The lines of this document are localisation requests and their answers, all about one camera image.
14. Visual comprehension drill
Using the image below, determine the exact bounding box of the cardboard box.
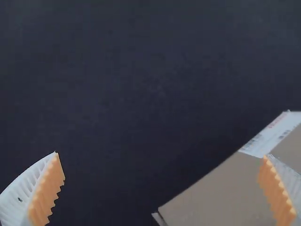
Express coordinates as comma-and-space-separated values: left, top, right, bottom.
151, 110, 301, 226

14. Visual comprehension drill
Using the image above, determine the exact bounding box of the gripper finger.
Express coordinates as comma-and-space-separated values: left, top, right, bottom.
257, 153, 301, 226
0, 150, 67, 226

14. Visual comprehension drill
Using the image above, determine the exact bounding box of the black mat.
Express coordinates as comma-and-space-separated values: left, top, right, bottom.
0, 0, 301, 226

